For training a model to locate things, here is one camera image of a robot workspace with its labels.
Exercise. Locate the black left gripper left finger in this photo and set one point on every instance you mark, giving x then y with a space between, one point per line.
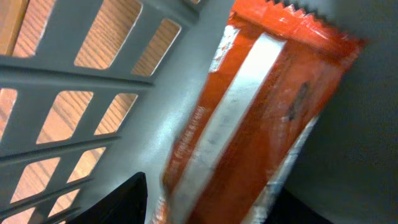
125 205

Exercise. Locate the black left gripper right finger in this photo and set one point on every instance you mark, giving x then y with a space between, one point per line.
290 210

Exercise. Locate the orange red snack wrapper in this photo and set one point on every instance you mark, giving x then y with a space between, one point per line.
273 72

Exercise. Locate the grey plastic mesh basket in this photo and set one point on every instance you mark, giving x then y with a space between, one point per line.
347 172

